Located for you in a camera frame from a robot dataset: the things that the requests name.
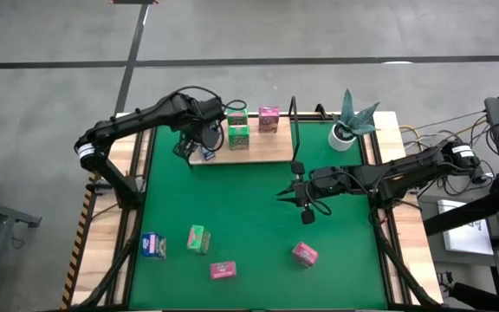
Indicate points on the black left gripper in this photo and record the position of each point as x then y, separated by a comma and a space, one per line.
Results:
210, 138

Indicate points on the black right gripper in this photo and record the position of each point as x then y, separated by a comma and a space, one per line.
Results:
329, 182

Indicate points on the Frosted Flakes cereal box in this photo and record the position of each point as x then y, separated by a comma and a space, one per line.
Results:
208, 154
152, 245

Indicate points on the Apple Jacks cereal box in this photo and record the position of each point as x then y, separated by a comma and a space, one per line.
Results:
237, 118
238, 138
197, 238

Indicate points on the Raisin Bran cereal box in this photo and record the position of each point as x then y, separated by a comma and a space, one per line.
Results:
223, 271
269, 121
305, 255

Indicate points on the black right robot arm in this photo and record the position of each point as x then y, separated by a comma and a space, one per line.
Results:
414, 169

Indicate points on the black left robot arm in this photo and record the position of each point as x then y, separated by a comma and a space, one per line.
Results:
137, 117

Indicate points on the green table mat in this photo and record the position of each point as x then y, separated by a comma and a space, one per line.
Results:
254, 195

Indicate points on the green plant in white pot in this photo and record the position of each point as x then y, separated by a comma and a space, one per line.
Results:
341, 138

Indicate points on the black stand bar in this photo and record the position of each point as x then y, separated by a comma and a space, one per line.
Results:
462, 216

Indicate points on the white board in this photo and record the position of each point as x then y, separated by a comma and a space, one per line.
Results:
470, 240

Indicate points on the yellow black hazard tape strip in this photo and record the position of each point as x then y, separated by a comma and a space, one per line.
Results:
75, 260

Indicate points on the person's leg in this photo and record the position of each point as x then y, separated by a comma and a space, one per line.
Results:
483, 297

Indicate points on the wooden shelf with black frame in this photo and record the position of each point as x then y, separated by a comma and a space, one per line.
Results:
267, 147

